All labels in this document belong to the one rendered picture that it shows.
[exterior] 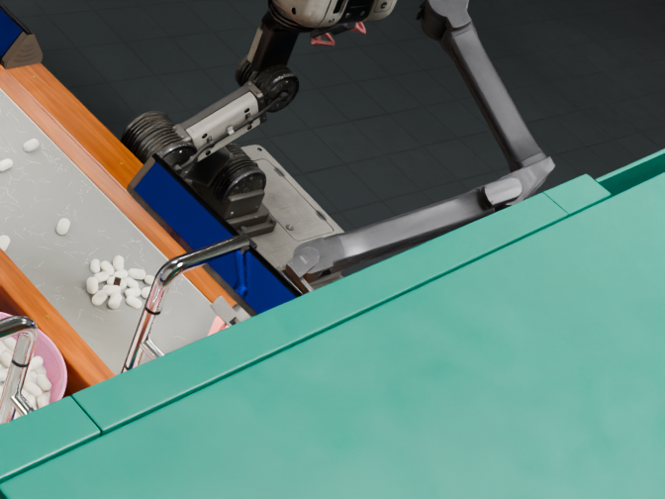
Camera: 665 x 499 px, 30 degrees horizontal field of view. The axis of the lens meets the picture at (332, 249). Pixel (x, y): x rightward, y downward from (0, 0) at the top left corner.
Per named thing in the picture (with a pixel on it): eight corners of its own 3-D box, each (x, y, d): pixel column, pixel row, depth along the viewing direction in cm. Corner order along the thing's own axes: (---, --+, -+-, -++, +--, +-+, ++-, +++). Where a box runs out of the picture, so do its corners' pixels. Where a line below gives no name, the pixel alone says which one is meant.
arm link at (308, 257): (307, 256, 224) (310, 243, 216) (349, 303, 222) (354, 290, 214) (256, 299, 221) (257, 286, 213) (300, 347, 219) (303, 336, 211)
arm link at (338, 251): (503, 189, 231) (516, 169, 221) (515, 217, 230) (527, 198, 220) (285, 261, 224) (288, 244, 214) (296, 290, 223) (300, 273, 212)
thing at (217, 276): (160, 180, 211) (171, 147, 206) (417, 432, 186) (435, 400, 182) (124, 191, 205) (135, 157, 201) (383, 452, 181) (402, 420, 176)
